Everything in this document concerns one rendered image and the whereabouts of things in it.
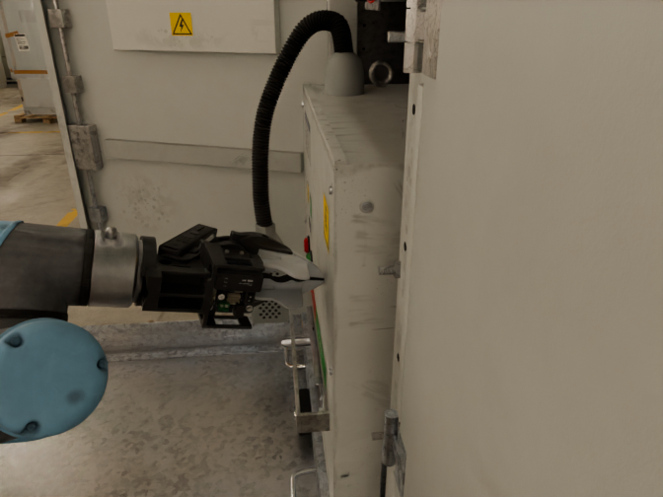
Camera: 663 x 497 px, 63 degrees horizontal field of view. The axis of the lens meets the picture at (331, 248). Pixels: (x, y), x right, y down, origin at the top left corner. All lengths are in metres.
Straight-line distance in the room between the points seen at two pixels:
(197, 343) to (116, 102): 0.55
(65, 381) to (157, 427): 0.65
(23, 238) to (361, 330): 0.33
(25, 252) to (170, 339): 0.70
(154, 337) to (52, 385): 0.82
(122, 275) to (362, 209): 0.23
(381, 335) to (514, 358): 0.37
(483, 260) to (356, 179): 0.28
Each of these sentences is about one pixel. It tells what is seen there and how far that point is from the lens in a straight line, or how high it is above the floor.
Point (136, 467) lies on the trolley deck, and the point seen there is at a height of 0.85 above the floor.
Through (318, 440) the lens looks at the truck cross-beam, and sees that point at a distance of 0.85.
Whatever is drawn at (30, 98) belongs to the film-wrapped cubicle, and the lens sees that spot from 8.55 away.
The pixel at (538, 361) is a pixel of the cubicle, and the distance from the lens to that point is 0.19.
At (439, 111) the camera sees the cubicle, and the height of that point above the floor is 1.47.
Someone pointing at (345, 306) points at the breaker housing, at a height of 1.24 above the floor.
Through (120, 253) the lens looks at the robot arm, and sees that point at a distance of 0.54.
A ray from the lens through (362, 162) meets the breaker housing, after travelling 0.49.
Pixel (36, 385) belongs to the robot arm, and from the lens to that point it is 0.39.
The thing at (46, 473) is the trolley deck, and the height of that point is 0.85.
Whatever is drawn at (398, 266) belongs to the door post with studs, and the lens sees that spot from 0.47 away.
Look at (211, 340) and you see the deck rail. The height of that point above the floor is 0.86.
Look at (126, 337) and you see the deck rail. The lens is 1.22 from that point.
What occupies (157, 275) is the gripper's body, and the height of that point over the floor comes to 1.29.
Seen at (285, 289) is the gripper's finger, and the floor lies 1.22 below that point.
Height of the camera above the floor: 1.52
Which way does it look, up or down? 25 degrees down
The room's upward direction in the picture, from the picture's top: straight up
